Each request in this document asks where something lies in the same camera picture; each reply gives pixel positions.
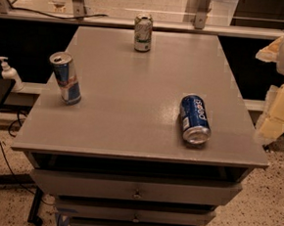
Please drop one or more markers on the blue silver redbull can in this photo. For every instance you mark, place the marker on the blue silver redbull can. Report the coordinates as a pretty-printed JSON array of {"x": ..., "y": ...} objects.
[{"x": 64, "y": 69}]

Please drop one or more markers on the blue pepsi can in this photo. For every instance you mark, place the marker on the blue pepsi can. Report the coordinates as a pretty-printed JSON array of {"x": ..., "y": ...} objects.
[{"x": 194, "y": 121}]

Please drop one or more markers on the top grey drawer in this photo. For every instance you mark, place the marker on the top grey drawer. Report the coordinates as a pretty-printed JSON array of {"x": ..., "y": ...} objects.
[{"x": 123, "y": 187}]

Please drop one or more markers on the grey drawer cabinet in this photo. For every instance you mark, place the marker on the grey drawer cabinet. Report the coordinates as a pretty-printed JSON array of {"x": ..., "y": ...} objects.
[{"x": 128, "y": 121}]

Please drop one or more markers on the middle grey drawer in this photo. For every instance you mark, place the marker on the middle grey drawer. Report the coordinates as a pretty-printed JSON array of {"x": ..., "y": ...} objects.
[{"x": 136, "y": 212}]

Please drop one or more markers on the white soap pump bottle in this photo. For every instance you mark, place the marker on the white soap pump bottle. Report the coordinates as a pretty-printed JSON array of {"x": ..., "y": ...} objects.
[{"x": 11, "y": 73}]

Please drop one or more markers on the black side table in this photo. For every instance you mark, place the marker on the black side table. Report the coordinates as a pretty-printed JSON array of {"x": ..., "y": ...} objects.
[{"x": 22, "y": 179}]

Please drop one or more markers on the metal window frame rail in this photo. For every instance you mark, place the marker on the metal window frame rail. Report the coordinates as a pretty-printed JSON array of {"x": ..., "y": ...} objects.
[{"x": 204, "y": 21}]

